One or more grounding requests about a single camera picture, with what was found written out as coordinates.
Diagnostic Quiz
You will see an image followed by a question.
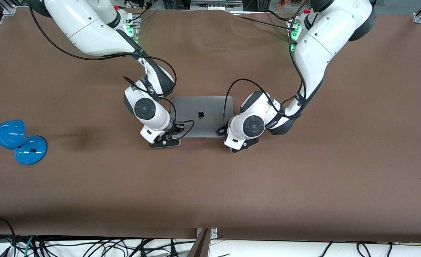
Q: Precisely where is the grey laptop with black keyboard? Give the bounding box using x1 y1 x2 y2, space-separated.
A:
169 95 234 139

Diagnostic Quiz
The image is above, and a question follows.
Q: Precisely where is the grey power strip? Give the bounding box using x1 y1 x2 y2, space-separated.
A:
191 0 243 10

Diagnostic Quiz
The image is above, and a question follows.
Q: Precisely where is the blue desk lamp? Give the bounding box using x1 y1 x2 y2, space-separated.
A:
0 119 48 166

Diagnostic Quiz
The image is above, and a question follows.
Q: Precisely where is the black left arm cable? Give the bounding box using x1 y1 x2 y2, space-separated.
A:
222 0 313 131

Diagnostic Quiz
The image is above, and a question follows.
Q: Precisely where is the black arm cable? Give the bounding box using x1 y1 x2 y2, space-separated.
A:
28 0 196 140
222 0 313 131

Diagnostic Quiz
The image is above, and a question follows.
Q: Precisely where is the metal table edge bracket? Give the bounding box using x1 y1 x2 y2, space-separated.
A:
196 227 218 239

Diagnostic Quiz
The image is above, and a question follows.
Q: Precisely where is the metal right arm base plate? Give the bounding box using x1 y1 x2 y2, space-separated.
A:
125 14 140 45

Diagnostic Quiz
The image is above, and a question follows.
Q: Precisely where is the grey metal camera pole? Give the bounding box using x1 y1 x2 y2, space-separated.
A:
187 228 211 257

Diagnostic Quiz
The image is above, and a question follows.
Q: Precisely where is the long black table cable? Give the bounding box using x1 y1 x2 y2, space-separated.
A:
236 16 294 30

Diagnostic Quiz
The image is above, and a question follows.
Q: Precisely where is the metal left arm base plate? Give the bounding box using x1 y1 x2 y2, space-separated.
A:
288 18 298 52

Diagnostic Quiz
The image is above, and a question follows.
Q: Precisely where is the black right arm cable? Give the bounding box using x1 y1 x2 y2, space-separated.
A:
28 0 196 140

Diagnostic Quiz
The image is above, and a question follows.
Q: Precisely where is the teal floor cable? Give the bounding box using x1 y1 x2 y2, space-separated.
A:
23 235 35 257

